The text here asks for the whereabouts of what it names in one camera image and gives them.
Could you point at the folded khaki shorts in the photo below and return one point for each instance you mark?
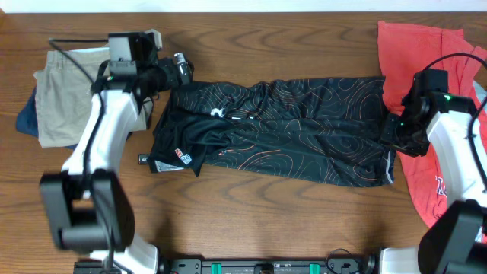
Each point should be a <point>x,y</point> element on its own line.
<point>63,102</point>

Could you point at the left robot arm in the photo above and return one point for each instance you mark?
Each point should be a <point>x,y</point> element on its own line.
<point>86,206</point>

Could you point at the black cycling jersey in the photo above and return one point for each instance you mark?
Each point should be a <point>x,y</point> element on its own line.
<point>325,130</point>

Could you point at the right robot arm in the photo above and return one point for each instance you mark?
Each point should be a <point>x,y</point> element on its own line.
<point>449,125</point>

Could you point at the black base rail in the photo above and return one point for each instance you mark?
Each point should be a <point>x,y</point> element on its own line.
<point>339,261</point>

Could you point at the red printed t-shirt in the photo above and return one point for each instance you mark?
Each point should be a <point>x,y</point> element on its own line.
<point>403,50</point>

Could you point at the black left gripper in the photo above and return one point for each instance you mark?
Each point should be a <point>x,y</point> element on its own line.
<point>176,72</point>

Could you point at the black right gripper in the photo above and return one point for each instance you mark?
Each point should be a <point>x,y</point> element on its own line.
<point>390,129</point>

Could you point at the folded navy blue garment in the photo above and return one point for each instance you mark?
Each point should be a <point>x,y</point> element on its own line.
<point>26,121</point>

